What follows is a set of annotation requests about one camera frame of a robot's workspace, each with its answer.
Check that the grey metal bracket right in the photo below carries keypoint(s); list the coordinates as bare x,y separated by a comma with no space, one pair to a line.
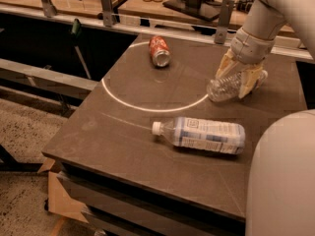
224,19

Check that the grey metal bracket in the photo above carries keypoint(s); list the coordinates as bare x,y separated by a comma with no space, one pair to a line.
224,19
107,13
49,9

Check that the grey metal rail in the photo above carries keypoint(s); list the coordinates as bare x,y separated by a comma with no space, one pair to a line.
300,54

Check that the grey metal bracket left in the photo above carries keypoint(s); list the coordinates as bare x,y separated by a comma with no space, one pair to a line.
49,9

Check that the clear plastic water bottle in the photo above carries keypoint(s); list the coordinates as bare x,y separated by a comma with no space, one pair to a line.
224,89

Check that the red coke can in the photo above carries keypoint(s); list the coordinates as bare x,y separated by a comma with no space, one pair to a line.
159,51

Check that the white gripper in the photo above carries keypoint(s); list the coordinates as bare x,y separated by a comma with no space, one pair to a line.
251,48

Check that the white labelled plastic bottle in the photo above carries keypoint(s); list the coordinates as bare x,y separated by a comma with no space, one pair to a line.
202,134

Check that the black monitor stand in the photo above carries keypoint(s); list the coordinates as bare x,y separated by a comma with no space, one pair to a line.
194,8

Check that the black power strip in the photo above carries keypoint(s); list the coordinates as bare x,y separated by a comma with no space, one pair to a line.
244,6

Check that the grey metal bracket middle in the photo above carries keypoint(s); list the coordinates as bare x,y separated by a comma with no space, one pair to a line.
107,13

